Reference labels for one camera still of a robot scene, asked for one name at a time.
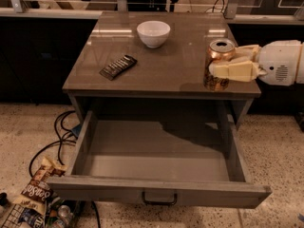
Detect black cable behind cabinet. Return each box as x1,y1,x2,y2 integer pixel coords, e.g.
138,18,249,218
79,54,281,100
205,0,226,13

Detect open grey top drawer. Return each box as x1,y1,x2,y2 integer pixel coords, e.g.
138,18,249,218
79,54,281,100
48,110,272,208

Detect dark snack bar packet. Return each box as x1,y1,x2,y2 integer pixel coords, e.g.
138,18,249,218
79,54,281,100
100,55,137,81

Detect black floor cables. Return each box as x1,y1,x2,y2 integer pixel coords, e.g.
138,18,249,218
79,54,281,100
28,110,78,178

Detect white ceramic bowl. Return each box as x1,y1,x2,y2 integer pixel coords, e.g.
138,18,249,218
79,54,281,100
137,21,171,48

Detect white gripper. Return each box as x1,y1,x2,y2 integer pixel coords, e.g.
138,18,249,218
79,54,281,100
209,40,301,86

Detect brown chip bag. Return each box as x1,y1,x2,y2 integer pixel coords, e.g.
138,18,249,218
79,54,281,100
13,157,67,215

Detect black drawer handle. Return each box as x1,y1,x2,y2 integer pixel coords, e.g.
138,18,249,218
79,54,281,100
141,191,178,206

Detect grey cabinet with glossy top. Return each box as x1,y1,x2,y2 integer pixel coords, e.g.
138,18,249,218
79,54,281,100
63,12,260,124

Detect silver can in basket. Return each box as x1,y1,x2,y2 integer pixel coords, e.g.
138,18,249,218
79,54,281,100
57,205,72,225

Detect wire basket with snacks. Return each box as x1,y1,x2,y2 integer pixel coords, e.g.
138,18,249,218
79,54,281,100
0,200,84,228

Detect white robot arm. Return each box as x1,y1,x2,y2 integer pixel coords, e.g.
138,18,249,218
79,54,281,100
208,40,304,86

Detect grey railing frame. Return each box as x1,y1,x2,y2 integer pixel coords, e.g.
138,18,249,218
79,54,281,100
0,0,304,23

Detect orange soda can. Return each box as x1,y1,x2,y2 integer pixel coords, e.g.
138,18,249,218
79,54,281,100
203,38,236,91

